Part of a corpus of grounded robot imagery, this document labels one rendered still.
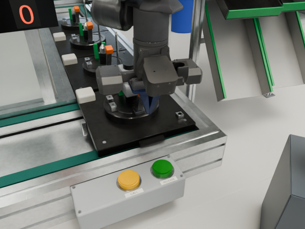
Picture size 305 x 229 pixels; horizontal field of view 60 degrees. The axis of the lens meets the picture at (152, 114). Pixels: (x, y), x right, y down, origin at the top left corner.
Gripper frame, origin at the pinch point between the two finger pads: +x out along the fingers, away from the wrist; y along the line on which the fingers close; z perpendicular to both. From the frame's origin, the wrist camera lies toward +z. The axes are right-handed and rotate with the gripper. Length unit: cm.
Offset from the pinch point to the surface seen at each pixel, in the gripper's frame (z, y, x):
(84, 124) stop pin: -11.6, -12.7, 12.6
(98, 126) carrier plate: -8.8, -9.6, 11.7
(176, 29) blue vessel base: -96, 43, 20
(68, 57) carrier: -46.6, -15.0, 10.1
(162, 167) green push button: 7.9, 0.9, 11.0
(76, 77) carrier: -34.8, -13.0, 12.0
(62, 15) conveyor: -129, -17, 18
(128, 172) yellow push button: 7.4, -5.7, 11.2
